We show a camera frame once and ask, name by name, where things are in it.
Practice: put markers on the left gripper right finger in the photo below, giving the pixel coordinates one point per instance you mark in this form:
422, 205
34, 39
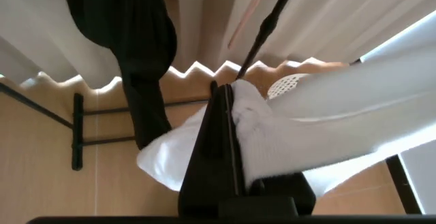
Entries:
289, 190

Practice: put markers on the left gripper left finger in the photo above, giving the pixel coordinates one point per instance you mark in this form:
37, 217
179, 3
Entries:
211, 169

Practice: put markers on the white garment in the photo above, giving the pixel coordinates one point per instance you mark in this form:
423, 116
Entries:
306, 132

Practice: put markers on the black shorts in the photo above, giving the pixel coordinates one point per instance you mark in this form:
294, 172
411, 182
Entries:
136, 30

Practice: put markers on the white laundry basket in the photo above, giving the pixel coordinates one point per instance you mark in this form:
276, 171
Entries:
284, 84

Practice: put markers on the black clothes rack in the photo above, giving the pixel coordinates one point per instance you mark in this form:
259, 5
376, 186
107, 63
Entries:
77, 132

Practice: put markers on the pink clothes hanger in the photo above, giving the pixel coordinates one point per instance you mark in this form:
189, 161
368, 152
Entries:
248, 13

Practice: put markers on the beige curtain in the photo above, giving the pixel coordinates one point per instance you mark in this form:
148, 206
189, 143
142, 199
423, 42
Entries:
340, 13

